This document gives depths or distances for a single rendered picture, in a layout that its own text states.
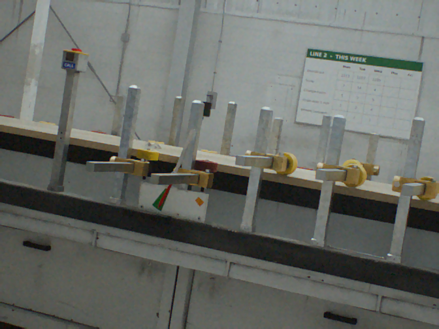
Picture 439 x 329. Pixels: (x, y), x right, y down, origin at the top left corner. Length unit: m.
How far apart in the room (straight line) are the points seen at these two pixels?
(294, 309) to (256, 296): 0.15
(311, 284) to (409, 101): 7.23
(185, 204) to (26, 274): 0.91
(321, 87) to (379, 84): 0.70
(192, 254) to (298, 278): 0.39
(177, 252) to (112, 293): 0.48
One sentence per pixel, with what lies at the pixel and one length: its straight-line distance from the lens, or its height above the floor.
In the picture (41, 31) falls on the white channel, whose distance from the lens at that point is 4.32.
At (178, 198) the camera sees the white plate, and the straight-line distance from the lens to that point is 2.84.
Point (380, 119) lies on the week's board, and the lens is 9.90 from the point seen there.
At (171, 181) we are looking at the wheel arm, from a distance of 2.60.
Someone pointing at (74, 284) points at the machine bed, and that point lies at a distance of 3.36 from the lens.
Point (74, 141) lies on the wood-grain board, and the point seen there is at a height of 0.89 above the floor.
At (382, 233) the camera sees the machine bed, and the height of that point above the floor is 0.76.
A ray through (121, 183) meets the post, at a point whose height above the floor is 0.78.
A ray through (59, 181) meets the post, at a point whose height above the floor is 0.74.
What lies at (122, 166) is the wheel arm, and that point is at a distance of 2.83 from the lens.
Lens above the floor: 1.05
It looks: 3 degrees down
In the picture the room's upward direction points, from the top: 9 degrees clockwise
